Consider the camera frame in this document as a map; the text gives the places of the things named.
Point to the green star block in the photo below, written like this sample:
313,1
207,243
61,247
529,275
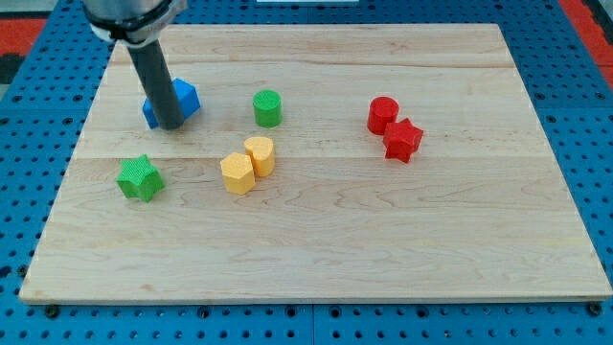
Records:
138,178

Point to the wooden board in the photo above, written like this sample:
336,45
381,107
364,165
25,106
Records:
481,213

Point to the red star block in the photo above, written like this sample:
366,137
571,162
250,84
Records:
401,140

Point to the yellow hexagon block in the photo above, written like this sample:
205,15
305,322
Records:
238,173

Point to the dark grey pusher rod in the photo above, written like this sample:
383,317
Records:
154,75

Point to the red cylinder block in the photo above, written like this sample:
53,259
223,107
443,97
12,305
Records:
382,111

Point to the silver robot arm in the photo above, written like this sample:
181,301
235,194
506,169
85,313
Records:
137,25

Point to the yellow heart block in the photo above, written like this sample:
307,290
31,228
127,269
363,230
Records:
262,153

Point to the green cylinder block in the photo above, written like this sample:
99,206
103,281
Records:
267,106

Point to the blue block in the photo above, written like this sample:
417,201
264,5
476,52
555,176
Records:
187,97

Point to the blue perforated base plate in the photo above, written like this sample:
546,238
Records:
48,100

